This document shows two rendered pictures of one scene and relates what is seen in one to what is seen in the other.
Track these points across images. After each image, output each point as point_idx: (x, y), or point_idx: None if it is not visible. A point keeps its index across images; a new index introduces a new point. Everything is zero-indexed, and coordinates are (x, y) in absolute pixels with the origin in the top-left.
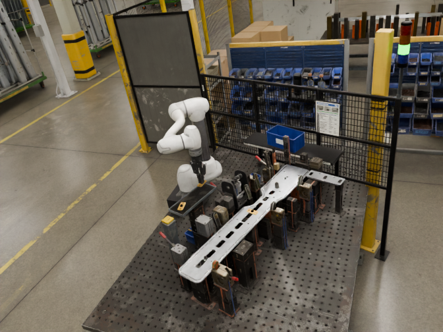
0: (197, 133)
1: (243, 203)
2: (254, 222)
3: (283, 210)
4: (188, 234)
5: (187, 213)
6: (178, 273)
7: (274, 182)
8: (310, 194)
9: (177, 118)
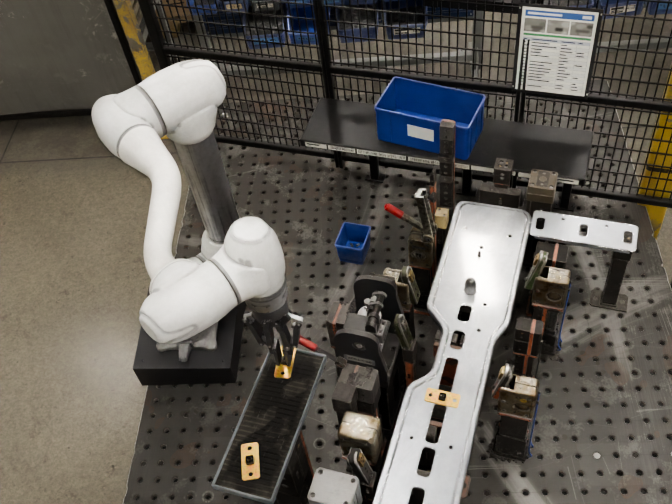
0: (276, 246)
1: (394, 362)
2: (466, 440)
3: (537, 383)
4: None
5: (206, 393)
6: None
7: (454, 272)
8: (568, 295)
9: (154, 170)
